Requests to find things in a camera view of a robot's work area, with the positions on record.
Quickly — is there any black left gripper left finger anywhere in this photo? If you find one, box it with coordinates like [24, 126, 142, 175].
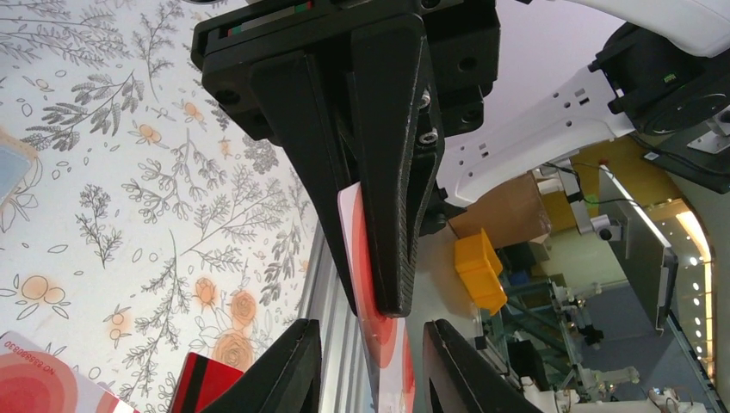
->
[203, 318, 322, 413]

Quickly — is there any yellow plastic bin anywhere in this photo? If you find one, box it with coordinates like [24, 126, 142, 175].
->
[454, 230, 507, 316]

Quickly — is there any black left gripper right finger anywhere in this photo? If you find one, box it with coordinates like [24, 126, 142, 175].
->
[423, 319, 540, 413]

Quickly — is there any aluminium rail frame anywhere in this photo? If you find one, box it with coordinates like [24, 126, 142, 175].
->
[299, 225, 374, 412]

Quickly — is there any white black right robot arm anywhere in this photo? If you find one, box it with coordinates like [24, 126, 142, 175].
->
[190, 1, 729, 317]

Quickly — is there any pile of red white cards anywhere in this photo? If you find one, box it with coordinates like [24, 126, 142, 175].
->
[1, 331, 244, 412]

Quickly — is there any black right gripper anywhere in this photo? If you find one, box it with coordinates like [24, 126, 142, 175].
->
[190, 1, 500, 317]

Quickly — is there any floral patterned table mat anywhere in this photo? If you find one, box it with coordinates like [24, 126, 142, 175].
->
[1, 1, 315, 406]

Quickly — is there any brown cardboard box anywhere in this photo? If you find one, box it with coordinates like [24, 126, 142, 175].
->
[449, 173, 552, 249]

